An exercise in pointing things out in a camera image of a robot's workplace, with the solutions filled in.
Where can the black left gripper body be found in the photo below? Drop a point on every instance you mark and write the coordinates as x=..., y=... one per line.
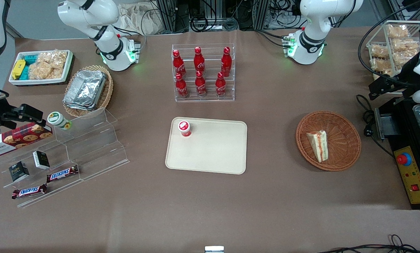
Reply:
x=407, y=69

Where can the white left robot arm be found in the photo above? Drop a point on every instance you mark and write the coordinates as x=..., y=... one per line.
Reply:
x=310, y=42

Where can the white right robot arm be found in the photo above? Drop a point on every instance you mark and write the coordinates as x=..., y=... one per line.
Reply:
x=104, y=38

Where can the round brown wicker basket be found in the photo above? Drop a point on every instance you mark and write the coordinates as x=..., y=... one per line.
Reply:
x=343, y=140

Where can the oval wicker basket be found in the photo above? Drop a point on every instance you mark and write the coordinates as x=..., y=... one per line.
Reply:
x=104, y=98

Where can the triangular wrapped sandwich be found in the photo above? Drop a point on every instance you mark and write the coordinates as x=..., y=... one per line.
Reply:
x=319, y=146

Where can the beige plastic serving tray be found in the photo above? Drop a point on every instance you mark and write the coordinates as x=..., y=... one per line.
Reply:
x=217, y=151

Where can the bagged rice cracker snack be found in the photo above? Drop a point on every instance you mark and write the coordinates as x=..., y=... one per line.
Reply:
x=398, y=31
x=406, y=45
x=401, y=59
x=380, y=66
x=379, y=51

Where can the red tartan cookie box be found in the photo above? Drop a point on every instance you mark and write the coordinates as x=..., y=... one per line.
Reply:
x=17, y=138

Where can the green lid yogurt bottle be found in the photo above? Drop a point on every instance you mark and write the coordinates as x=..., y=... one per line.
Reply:
x=57, y=119

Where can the white rectangular snack bin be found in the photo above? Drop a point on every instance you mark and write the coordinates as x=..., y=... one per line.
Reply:
x=38, y=81

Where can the teal snack packet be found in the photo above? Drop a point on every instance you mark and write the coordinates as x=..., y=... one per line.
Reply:
x=25, y=73
x=32, y=59

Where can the black machine with yellow panel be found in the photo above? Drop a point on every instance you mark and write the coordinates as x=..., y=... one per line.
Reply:
x=403, y=126

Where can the yellow snack packet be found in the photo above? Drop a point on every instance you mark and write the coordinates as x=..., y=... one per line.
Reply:
x=18, y=68

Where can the small black carton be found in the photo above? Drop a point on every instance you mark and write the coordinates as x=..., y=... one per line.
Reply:
x=18, y=172
x=41, y=160

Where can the clear bag of rice crackers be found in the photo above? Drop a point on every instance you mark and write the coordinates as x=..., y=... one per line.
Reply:
x=48, y=65

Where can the stacked aluminium foil trays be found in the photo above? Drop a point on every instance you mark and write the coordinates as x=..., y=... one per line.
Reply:
x=85, y=89

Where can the Snickers chocolate bar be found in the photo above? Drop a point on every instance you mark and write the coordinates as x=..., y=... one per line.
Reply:
x=29, y=191
x=62, y=173

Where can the clear acrylic step shelf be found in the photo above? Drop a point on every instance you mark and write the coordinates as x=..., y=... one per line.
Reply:
x=90, y=154

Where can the red emergency stop button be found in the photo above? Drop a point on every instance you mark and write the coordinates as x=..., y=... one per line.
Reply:
x=403, y=159

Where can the crumpled beige cloth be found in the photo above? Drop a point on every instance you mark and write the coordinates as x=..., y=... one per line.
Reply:
x=143, y=19

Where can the red cola bottle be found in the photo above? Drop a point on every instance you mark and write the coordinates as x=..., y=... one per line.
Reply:
x=226, y=61
x=181, y=86
x=199, y=59
x=220, y=85
x=200, y=84
x=178, y=63

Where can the red and white yogurt bottle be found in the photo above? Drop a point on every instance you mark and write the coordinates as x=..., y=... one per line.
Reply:
x=184, y=128

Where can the clear acrylic bottle rack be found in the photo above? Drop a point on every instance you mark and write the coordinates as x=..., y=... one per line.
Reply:
x=210, y=99

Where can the small white box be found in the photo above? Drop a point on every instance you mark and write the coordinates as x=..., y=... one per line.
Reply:
x=214, y=249

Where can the aluminium profile frame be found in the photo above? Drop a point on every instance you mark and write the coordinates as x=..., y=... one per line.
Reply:
x=171, y=15

